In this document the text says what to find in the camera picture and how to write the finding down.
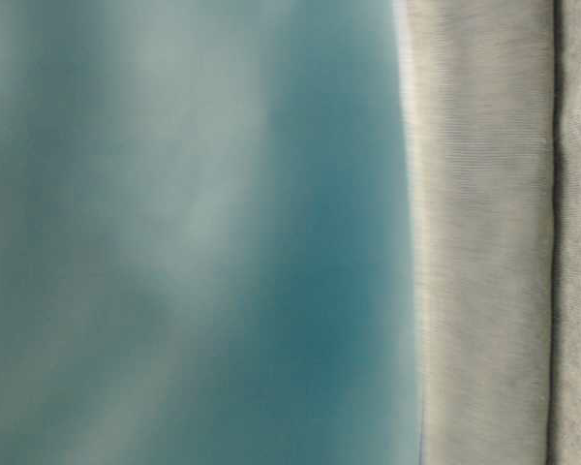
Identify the grey-green towel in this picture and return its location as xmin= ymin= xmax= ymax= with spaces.
xmin=395 ymin=1 xmax=581 ymax=464

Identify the green backdrop board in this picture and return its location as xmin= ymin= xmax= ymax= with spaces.
xmin=0 ymin=1 xmax=418 ymax=464

